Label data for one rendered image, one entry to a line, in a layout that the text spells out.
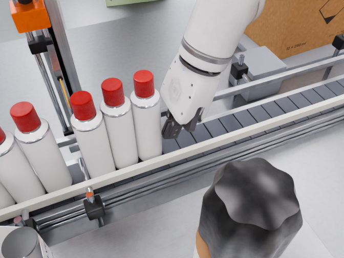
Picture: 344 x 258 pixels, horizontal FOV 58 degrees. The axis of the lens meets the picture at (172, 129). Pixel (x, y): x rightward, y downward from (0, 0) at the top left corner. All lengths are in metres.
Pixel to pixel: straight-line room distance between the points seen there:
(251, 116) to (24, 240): 0.54
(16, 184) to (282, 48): 0.75
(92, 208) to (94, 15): 0.82
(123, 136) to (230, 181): 0.31
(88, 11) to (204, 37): 0.84
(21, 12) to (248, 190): 0.37
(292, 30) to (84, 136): 0.65
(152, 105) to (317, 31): 0.64
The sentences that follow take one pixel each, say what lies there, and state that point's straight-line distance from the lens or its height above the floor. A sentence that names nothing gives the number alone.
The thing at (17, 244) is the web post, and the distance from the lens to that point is 0.39.
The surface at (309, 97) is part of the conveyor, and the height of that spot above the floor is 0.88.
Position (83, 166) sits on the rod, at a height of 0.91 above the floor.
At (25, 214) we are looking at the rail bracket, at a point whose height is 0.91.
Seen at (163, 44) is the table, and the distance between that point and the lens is 1.04.
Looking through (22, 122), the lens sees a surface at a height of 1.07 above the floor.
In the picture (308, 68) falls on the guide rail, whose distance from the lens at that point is 0.78.
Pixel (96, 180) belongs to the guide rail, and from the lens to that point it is 0.59.
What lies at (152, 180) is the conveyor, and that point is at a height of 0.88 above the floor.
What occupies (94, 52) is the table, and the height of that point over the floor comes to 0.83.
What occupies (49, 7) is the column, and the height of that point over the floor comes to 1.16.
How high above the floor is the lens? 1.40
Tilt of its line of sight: 48 degrees down
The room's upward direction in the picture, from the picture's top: straight up
